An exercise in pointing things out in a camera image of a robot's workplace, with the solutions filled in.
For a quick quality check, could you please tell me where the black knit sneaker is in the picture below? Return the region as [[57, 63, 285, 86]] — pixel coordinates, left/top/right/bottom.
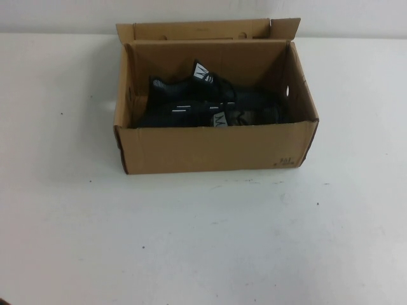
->
[[148, 58, 287, 112], [136, 101, 290, 128]]

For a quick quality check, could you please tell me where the brown cardboard shoe box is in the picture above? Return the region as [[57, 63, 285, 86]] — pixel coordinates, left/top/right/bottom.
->
[[114, 17, 320, 175]]

